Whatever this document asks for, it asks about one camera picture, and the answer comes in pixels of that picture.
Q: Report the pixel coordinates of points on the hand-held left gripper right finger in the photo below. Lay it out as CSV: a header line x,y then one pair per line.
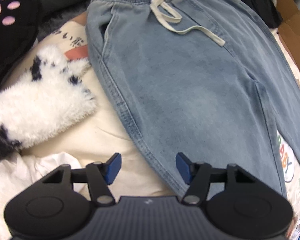
x,y
185,168

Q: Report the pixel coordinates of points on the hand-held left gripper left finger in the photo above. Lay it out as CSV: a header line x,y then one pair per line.
x,y
113,167

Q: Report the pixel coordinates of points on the blue denim pants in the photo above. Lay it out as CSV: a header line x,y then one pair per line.
x,y
177,80

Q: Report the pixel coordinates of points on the cream bear-print blanket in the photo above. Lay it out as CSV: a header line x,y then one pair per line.
x,y
107,135

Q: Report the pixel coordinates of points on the white cloth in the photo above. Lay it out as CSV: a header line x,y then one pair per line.
x,y
27,172

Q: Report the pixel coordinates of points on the white fluffy spotted garment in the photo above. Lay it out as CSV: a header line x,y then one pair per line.
x,y
40,110

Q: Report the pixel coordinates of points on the grey furry cloth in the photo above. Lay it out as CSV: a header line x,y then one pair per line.
x,y
60,22

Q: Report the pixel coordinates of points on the black paw-print plush slipper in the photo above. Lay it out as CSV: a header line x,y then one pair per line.
x,y
12,50

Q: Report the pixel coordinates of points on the flat cardboard sheet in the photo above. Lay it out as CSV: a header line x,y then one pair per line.
x,y
290,25

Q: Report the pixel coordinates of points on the black cloth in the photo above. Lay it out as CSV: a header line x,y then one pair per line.
x,y
255,0

